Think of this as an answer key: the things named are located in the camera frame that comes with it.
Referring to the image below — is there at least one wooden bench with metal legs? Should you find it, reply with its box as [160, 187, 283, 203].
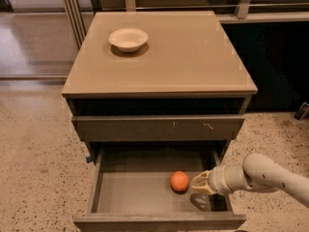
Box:
[91, 0, 309, 23]

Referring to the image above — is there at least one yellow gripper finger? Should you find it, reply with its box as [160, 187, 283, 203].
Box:
[191, 186, 216, 195]
[191, 170, 211, 187]

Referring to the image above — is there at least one grey top drawer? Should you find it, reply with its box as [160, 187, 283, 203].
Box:
[71, 115, 244, 142]

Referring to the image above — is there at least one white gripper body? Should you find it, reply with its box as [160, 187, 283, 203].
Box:
[209, 165, 232, 195]

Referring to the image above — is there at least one grey drawer cabinet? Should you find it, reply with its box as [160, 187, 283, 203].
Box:
[62, 12, 257, 159]

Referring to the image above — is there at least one metal window frame post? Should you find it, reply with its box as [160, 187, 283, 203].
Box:
[63, 0, 86, 48]

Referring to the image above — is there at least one blue tape piece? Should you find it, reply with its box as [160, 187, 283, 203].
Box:
[86, 156, 93, 163]

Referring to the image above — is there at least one white bowl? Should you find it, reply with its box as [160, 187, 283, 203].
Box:
[108, 28, 149, 53]

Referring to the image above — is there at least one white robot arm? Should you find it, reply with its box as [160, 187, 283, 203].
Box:
[191, 154, 309, 207]

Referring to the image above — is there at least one grey open middle drawer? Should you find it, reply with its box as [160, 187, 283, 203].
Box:
[73, 147, 246, 232]

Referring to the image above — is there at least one orange fruit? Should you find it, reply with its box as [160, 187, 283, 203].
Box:
[170, 171, 189, 192]

